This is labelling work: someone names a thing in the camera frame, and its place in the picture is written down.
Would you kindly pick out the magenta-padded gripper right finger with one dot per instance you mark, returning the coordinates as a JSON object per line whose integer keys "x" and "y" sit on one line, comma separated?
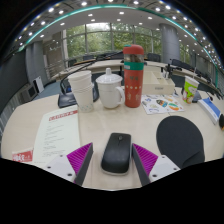
{"x": 147, "y": 160}

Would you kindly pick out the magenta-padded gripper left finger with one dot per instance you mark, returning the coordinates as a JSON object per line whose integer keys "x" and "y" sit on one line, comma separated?
{"x": 78, "y": 159}

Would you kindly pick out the black computer mouse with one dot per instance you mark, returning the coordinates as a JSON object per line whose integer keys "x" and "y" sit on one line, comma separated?
{"x": 116, "y": 153}

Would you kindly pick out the black round mouse pad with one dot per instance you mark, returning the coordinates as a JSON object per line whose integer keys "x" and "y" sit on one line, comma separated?
{"x": 180, "y": 143}

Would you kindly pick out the white red-headed paper document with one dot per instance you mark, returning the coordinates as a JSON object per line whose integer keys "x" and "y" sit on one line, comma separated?
{"x": 58, "y": 133}

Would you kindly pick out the red and white brochure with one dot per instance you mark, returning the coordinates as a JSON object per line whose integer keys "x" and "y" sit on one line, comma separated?
{"x": 22, "y": 156}

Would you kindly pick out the colourful sticker sheet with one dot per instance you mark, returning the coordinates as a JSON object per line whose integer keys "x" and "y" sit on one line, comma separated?
{"x": 161, "y": 104}

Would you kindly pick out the black gooseneck desk microphone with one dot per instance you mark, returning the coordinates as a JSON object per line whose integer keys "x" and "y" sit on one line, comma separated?
{"x": 65, "y": 99}

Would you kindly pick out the stack of white paper cups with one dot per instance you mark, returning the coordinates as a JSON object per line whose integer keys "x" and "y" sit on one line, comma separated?
{"x": 81, "y": 90}

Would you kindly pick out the white lidded ceramic mug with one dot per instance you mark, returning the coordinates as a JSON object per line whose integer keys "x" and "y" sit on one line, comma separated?
{"x": 109, "y": 90}

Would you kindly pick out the white cardboard box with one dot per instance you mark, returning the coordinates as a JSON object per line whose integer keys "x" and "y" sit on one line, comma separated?
{"x": 156, "y": 84}

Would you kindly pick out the red drink bottle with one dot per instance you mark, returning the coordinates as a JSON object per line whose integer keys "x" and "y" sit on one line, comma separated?
{"x": 134, "y": 83}

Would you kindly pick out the black desktop device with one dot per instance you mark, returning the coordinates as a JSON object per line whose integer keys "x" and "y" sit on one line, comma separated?
{"x": 196, "y": 96}

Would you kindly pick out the blue and white book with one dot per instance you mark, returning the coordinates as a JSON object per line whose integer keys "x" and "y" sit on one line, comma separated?
{"x": 210, "y": 108}

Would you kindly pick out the green and white paper cup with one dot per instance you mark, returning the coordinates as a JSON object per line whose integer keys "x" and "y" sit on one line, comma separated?
{"x": 189, "y": 90}

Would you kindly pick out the black handheld microphone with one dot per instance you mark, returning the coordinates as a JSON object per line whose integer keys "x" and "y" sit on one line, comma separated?
{"x": 221, "y": 121}

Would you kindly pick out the long curved conference desk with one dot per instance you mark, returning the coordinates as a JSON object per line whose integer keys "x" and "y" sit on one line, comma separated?
{"x": 100, "y": 65}

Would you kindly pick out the dark office chairs row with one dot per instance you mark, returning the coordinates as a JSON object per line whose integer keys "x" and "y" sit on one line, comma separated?
{"x": 183, "y": 65}

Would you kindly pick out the grey round column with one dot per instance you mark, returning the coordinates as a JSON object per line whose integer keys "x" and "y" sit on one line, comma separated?
{"x": 169, "y": 43}

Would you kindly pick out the round ceiling lights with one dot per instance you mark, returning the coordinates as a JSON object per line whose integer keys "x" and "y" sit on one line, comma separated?
{"x": 83, "y": 3}

